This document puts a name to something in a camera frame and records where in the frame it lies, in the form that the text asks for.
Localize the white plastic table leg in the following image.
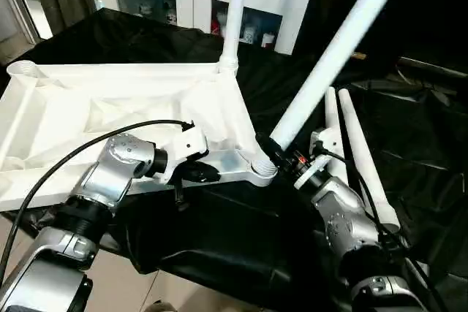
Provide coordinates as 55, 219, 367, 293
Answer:
337, 88, 402, 233
218, 0, 254, 74
251, 0, 415, 182
323, 86, 350, 183

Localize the white plastic table top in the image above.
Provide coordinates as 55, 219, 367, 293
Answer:
0, 59, 279, 213

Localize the dark metal rod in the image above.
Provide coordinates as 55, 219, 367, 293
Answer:
397, 56, 468, 76

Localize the small white blue box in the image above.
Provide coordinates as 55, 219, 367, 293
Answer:
241, 23, 257, 43

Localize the grey sliding door frame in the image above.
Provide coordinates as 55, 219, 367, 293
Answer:
0, 0, 43, 45

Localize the black left camera cable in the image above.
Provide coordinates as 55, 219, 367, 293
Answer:
0, 118, 195, 284

